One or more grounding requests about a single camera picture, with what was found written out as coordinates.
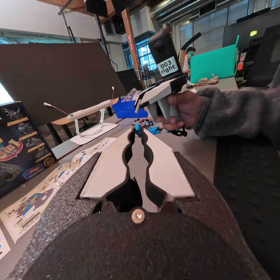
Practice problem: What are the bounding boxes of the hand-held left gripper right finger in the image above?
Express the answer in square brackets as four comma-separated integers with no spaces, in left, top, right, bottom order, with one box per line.
[141,128,196,208]

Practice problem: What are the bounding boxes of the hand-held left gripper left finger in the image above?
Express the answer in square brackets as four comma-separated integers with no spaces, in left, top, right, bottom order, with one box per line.
[79,127,135,199]

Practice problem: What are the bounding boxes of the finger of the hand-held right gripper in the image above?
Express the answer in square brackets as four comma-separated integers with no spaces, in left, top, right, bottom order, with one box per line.
[140,79,177,105]
[134,91,146,114]

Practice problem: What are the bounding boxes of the pile of toy bricks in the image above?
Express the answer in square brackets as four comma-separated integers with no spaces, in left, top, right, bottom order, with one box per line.
[131,118,170,134]

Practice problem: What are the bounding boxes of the grey desk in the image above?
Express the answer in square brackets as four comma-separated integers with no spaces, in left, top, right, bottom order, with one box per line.
[0,109,217,280]

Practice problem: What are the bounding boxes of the person's right hand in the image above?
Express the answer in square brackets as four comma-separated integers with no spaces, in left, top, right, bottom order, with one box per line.
[162,90,203,132]

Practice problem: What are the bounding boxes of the clear plastic parts bags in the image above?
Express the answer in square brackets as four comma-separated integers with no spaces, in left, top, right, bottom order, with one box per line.
[121,88,143,102]

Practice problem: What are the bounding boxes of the blue bin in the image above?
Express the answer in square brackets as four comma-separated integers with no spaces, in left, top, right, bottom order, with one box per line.
[112,98,149,119]

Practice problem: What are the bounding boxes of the paned window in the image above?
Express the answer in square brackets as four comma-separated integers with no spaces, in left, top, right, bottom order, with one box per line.
[123,40,158,73]

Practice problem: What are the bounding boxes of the instruction manual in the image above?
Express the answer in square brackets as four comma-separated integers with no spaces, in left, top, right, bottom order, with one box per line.
[0,137,118,245]

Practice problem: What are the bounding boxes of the wooden puzzle model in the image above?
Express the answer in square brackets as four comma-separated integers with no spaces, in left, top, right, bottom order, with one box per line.
[197,74,219,86]

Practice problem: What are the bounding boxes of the black monitor screen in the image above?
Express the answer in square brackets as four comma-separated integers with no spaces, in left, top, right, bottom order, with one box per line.
[223,21,272,51]

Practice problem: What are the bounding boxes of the black studded mat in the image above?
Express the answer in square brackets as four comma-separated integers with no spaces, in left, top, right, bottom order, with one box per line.
[213,136,280,280]

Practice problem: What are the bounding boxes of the dark partition panel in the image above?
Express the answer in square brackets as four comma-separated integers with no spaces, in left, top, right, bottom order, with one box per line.
[0,42,128,126]

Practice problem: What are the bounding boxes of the robot kit box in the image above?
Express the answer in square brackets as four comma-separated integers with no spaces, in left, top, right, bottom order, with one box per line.
[0,101,58,199]

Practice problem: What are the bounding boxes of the black mesh chair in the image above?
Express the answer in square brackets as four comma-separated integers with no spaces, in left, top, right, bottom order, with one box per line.
[237,25,280,89]

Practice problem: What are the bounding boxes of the wooden post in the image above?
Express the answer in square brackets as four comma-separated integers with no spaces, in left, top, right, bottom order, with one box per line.
[121,8,145,89]

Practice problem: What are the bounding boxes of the silver air duct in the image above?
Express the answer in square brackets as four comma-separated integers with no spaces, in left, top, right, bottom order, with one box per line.
[149,0,217,25]

